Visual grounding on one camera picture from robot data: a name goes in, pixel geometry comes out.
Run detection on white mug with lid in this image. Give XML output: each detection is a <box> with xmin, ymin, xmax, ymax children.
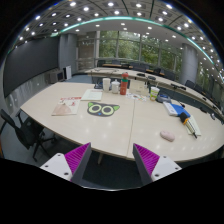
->
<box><xmin>110</xmin><ymin>79</ymin><xmax>121</xmax><ymax>95</ymax></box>

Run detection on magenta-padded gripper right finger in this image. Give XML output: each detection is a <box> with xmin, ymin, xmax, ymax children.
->
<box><xmin>132</xmin><ymin>143</ymin><xmax>183</xmax><ymax>186</ymax></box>

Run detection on grey equipment cabinet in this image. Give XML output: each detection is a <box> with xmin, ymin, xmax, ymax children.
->
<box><xmin>44</xmin><ymin>68</ymin><xmax>66</xmax><ymax>84</ymax></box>

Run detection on blue and white folder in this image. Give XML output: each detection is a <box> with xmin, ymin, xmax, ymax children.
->
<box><xmin>162</xmin><ymin>101</ymin><xmax>192</xmax><ymax>118</ymax></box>

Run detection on colourful sticker sheet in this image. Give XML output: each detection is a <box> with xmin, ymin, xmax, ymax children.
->
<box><xmin>125</xmin><ymin>92</ymin><xmax>148</xmax><ymax>102</ymax></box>

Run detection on black microphone with orange ring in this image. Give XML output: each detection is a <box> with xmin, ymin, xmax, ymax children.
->
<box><xmin>179</xmin><ymin>112</ymin><xmax>198</xmax><ymax>139</ymax></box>

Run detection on red bottle with green band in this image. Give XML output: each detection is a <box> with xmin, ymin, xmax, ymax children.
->
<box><xmin>120</xmin><ymin>72</ymin><xmax>130</xmax><ymax>96</ymax></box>

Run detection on row of dark chairs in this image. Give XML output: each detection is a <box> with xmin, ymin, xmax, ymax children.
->
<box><xmin>96</xmin><ymin>59</ymin><xmax>214</xmax><ymax>98</ymax></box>

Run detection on black office chair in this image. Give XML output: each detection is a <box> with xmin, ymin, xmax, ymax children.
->
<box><xmin>0</xmin><ymin>108</ymin><xmax>58</xmax><ymax>163</ymax></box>

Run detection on white paper booklet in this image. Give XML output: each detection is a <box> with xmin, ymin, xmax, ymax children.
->
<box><xmin>80</xmin><ymin>88</ymin><xmax>104</xmax><ymax>102</ymax></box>

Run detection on stack of white paper cups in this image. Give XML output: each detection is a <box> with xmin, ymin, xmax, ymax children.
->
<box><xmin>102</xmin><ymin>77</ymin><xmax>111</xmax><ymax>93</ymax></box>

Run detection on white standing panel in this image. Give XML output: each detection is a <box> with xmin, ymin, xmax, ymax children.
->
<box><xmin>63</xmin><ymin>65</ymin><xmax>73</xmax><ymax>81</ymax></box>

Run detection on dark conference microphone unit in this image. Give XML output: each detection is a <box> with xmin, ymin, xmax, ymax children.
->
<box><xmin>156</xmin><ymin>93</ymin><xmax>172</xmax><ymax>104</ymax></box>

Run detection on green printed paper cup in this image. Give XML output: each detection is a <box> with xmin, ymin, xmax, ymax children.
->
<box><xmin>149</xmin><ymin>86</ymin><xmax>161</xmax><ymax>102</ymax></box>

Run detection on ceiling lights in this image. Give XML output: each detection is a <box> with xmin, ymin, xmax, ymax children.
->
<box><xmin>18</xmin><ymin>0</ymin><xmax>224</xmax><ymax>78</ymax></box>

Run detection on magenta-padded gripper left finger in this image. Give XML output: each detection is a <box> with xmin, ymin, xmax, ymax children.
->
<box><xmin>39</xmin><ymin>142</ymin><xmax>93</xmax><ymax>186</ymax></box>

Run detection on cat face mouse pad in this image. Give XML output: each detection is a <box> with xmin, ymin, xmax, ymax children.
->
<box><xmin>87</xmin><ymin>101</ymin><xmax>121</xmax><ymax>118</ymax></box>

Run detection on pink computer mouse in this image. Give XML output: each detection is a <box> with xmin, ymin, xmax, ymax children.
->
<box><xmin>159</xmin><ymin>130</ymin><xmax>176</xmax><ymax>143</ymax></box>

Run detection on long curved conference desk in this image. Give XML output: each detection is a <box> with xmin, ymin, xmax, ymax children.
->
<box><xmin>83</xmin><ymin>66</ymin><xmax>224</xmax><ymax>121</ymax></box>

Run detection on beige cardboard box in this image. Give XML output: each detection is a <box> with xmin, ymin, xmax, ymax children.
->
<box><xmin>129</xmin><ymin>79</ymin><xmax>149</xmax><ymax>96</ymax></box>

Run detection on large dark wall screen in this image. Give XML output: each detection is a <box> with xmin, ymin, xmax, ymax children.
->
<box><xmin>3</xmin><ymin>36</ymin><xmax>60</xmax><ymax>98</ymax></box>

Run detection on red printed brochure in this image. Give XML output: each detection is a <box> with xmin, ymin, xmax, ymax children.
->
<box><xmin>51</xmin><ymin>96</ymin><xmax>83</xmax><ymax>117</ymax></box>

